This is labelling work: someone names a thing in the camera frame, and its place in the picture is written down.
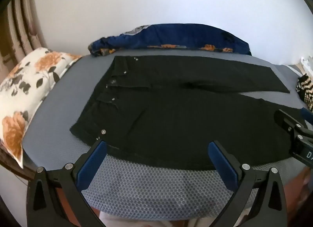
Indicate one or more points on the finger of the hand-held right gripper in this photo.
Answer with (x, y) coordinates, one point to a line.
(283, 119)
(307, 115)

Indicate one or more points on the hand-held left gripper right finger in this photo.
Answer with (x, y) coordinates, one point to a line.
(221, 166)

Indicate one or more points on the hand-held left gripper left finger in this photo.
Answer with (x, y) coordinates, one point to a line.
(94, 161)

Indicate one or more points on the black pants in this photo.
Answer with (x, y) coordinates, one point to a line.
(159, 119)

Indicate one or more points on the black cream knitted cloth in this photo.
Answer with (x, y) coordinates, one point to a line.
(305, 90)

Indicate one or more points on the white cloth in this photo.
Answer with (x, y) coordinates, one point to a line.
(307, 64)

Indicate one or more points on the grey mesh mattress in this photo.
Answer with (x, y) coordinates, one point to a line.
(146, 188)

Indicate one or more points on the white orange floral pillow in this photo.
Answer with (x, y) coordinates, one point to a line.
(27, 87)

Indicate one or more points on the blue floral blanket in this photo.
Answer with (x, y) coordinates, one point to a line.
(176, 35)

